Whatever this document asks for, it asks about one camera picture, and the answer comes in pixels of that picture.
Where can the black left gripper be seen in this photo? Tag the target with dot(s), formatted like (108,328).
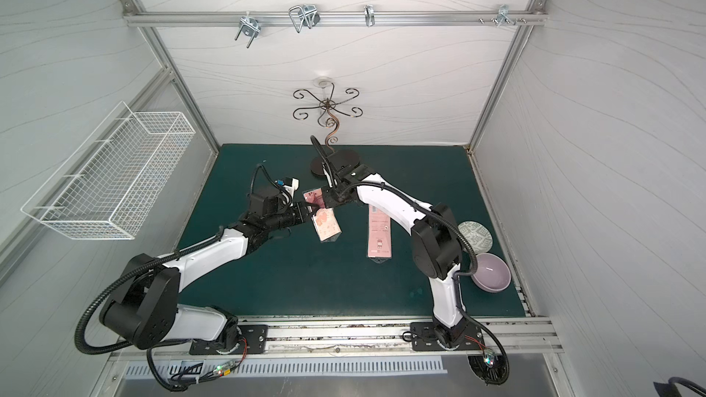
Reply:
(303,212)

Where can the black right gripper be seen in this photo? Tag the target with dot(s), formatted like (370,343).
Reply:
(333,195)

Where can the pink ruler set plastic bag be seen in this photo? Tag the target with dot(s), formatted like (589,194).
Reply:
(324,219)

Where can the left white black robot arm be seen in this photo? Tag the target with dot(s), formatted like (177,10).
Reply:
(143,306)

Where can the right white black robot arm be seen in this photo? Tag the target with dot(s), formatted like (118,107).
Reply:
(437,243)

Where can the pink flat package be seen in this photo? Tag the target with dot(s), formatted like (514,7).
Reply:
(379,238)

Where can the green patterned plate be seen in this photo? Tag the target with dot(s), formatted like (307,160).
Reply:
(478,236)

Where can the white vent strip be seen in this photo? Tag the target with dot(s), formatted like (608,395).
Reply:
(297,367)

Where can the lilac bowl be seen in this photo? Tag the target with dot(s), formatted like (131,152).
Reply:
(493,274)

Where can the metal clamp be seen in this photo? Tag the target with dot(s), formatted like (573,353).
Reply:
(504,17)
(249,28)
(369,16)
(304,16)

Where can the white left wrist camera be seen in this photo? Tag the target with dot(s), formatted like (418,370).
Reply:
(291,185)

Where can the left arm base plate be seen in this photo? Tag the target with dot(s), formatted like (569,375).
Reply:
(234,340)

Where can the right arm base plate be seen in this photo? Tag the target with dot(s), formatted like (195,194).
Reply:
(432,336)

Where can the white wire basket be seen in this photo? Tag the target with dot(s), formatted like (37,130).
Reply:
(106,188)

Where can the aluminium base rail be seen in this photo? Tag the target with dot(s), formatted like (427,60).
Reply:
(357,337)

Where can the aluminium cross rail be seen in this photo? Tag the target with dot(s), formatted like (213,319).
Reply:
(329,19)

